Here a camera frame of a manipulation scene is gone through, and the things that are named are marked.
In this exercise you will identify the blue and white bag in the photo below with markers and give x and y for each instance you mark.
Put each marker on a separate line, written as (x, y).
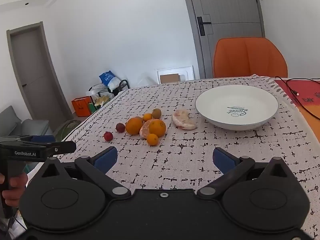
(107, 78)

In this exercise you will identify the large orange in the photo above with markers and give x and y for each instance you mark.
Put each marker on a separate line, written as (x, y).
(134, 126)
(157, 127)

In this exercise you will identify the orange chair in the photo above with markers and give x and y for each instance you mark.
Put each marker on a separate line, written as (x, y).
(250, 58)

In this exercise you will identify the bright red small fruit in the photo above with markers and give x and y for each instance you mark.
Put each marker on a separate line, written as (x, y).
(108, 136)

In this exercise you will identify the white plate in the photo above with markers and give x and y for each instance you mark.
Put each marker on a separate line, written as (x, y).
(236, 106)

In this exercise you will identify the black patterned white tablecloth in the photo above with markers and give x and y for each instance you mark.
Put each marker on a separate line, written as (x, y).
(175, 160)

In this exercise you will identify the black shoe rack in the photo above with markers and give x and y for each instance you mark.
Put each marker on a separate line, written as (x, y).
(123, 85)

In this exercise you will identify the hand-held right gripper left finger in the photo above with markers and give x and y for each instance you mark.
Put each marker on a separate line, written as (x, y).
(108, 158)

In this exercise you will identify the grey panelled door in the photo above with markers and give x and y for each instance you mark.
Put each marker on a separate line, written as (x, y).
(225, 5)

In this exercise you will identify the plain grey door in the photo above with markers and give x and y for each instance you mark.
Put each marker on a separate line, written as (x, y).
(35, 75)

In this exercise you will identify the green bag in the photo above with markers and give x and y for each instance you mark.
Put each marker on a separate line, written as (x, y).
(68, 129)

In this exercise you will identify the person's left hand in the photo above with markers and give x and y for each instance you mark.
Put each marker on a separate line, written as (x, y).
(15, 183)

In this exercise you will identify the white foam frame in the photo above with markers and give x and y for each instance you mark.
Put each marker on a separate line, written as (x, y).
(186, 71)

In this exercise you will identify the small orange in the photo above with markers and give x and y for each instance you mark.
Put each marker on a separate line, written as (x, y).
(152, 139)
(147, 117)

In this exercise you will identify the dark red small fruit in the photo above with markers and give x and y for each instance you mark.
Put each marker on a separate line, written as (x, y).
(120, 127)

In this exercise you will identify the brown cardboard sheet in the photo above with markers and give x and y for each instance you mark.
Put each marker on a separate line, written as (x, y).
(169, 78)

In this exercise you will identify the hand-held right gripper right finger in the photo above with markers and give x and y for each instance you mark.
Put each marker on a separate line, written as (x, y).
(222, 160)

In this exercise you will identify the grey sofa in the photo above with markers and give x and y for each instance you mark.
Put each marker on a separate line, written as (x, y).
(17, 126)

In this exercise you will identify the orange box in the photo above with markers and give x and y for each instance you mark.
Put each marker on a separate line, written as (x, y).
(80, 106)

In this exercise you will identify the red table mat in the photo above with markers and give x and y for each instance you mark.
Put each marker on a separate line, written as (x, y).
(303, 97)

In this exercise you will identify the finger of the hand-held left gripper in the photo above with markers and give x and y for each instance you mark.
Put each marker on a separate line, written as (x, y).
(42, 138)
(62, 147)

